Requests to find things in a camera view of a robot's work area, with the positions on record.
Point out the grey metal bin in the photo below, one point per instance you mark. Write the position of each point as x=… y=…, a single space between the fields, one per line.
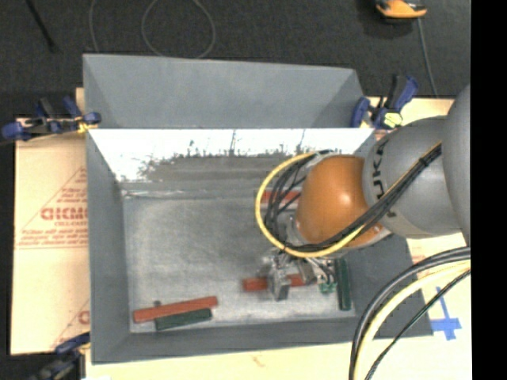
x=190 y=228

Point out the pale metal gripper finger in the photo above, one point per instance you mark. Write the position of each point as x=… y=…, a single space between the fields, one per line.
x=282 y=287
x=264 y=268

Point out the red-brown flat block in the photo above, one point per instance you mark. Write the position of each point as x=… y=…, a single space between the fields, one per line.
x=255 y=284
x=174 y=309

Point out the dark green flat block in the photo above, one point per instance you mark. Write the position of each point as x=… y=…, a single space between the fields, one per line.
x=344 y=287
x=184 y=319

